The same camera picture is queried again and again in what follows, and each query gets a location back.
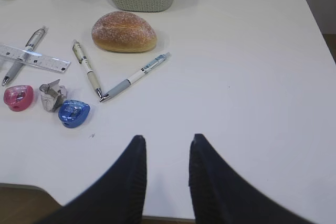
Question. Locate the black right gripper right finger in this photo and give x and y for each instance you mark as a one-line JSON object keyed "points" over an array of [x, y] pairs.
{"points": [[257, 181]]}

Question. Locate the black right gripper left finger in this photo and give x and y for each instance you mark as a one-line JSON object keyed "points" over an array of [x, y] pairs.
{"points": [[116, 197]]}

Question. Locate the white paper piece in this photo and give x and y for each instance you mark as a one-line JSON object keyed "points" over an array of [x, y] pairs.
{"points": [[52, 95]]}

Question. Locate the sugared bread bun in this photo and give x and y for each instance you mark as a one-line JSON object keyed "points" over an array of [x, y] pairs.
{"points": [[121, 31]]}

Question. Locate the blue pencil sharpener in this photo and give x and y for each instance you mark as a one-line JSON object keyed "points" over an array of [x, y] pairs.
{"points": [[73, 113]]}

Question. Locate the pink pencil sharpener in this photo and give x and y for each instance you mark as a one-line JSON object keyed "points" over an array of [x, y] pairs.
{"points": [[18, 98]]}

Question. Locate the white blue pen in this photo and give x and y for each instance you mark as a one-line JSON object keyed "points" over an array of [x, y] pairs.
{"points": [[135, 77]]}

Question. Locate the cream barrel pen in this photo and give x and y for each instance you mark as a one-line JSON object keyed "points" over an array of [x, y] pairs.
{"points": [[84, 62]]}

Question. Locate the clear plastic ruler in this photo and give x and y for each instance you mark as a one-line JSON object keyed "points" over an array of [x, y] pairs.
{"points": [[34, 59]]}

